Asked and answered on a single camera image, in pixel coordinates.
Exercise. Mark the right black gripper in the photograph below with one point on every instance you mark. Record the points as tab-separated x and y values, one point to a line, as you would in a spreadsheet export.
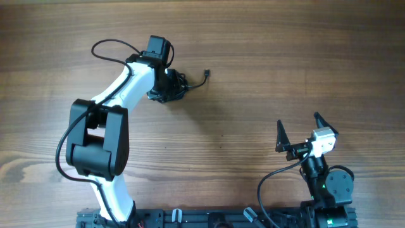
296	150

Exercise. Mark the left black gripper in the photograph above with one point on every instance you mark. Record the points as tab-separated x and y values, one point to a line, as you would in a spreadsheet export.
154	95

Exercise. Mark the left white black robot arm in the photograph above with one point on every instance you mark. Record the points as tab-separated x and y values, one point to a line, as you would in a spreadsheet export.
95	147

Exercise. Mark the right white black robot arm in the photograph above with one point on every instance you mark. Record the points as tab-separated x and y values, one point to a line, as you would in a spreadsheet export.
330	187

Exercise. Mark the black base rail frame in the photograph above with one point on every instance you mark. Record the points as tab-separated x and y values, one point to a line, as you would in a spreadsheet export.
215	218

